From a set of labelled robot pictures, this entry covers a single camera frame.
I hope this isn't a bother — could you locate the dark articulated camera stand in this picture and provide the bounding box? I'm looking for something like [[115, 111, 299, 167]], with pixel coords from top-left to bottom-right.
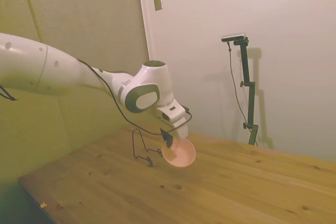
[[233, 37, 260, 146]]

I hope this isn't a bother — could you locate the black wire plate stand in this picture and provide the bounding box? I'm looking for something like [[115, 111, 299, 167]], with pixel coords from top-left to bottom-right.
[[132, 128, 163, 168]]

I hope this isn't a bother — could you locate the grey bar-shaped camera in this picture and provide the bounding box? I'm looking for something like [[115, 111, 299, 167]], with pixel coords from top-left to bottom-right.
[[221, 33, 247, 42]]

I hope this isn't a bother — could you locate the pink plastic bowl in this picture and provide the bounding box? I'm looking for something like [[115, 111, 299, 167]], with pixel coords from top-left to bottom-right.
[[161, 138, 197, 168]]

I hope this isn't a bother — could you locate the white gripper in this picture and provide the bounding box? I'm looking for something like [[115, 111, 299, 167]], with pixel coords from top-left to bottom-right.
[[160, 116, 189, 161]]

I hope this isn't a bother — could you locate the white door trim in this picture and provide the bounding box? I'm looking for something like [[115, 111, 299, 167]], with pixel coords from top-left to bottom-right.
[[135, 0, 165, 130]]

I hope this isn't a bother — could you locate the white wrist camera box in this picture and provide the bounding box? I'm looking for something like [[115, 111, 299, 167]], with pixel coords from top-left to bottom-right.
[[156, 100, 186, 123]]

